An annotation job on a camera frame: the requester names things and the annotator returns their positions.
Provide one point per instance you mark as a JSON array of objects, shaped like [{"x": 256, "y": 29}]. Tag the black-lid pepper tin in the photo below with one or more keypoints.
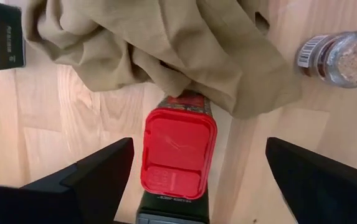
[{"x": 0, "y": 37}]

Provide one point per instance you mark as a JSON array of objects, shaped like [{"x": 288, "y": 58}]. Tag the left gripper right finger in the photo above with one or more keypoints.
[{"x": 327, "y": 193}]

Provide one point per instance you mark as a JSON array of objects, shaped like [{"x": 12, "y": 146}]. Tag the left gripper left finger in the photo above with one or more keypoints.
[{"x": 72, "y": 199}]

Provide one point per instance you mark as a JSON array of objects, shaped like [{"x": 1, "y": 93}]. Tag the khaki cloth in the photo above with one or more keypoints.
[{"x": 165, "y": 40}]

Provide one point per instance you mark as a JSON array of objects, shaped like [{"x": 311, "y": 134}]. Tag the red block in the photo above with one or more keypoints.
[{"x": 178, "y": 149}]

